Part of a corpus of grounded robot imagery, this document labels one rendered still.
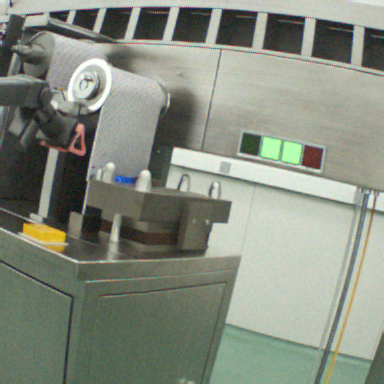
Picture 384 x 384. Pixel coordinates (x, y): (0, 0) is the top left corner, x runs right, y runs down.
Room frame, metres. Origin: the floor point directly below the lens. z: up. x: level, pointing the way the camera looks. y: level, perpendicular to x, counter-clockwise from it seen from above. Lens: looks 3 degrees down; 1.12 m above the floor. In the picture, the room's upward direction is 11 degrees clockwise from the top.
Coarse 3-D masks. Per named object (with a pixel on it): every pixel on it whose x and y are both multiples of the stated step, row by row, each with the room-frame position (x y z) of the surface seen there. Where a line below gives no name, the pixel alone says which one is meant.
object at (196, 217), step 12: (192, 204) 1.48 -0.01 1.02; (204, 204) 1.53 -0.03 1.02; (192, 216) 1.49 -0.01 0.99; (204, 216) 1.54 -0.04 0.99; (180, 228) 1.49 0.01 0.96; (192, 228) 1.50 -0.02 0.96; (204, 228) 1.55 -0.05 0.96; (180, 240) 1.48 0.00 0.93; (192, 240) 1.51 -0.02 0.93; (204, 240) 1.56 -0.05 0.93
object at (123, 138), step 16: (112, 112) 1.51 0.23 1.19; (128, 112) 1.57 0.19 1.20; (112, 128) 1.53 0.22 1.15; (128, 128) 1.58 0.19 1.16; (144, 128) 1.64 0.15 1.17; (96, 144) 1.48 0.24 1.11; (112, 144) 1.54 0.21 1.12; (128, 144) 1.59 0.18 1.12; (144, 144) 1.65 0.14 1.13; (96, 160) 1.50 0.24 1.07; (112, 160) 1.55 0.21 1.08; (128, 160) 1.61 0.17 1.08; (144, 160) 1.66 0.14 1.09; (128, 176) 1.62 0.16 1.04
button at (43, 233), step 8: (24, 224) 1.22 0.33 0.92; (32, 224) 1.23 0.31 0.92; (24, 232) 1.22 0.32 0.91; (32, 232) 1.20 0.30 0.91; (40, 232) 1.19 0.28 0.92; (48, 232) 1.20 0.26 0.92; (56, 232) 1.22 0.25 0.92; (64, 232) 1.24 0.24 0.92; (40, 240) 1.19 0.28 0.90; (48, 240) 1.20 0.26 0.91; (56, 240) 1.22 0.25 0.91
